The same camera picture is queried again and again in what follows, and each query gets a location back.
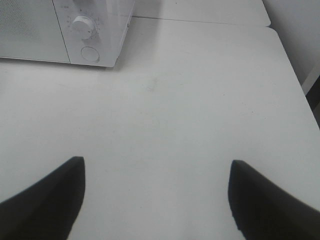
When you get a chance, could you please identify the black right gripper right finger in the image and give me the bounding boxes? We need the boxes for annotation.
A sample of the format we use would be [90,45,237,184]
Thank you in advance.
[227,160,320,240]

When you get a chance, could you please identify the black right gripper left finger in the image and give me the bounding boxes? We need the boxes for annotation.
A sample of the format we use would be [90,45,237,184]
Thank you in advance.
[0,156,85,240]

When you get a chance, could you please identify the round white door button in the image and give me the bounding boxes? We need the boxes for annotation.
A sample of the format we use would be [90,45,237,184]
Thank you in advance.
[81,46,100,62]

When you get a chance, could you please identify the white microwave door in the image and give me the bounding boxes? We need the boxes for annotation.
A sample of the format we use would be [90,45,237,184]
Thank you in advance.
[0,0,70,63]

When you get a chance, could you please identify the white timer knob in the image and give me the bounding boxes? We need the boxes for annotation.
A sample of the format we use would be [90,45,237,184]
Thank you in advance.
[71,15,97,40]

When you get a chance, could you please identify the white microwave oven body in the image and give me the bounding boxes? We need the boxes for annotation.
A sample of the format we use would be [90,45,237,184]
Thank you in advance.
[53,0,135,68]

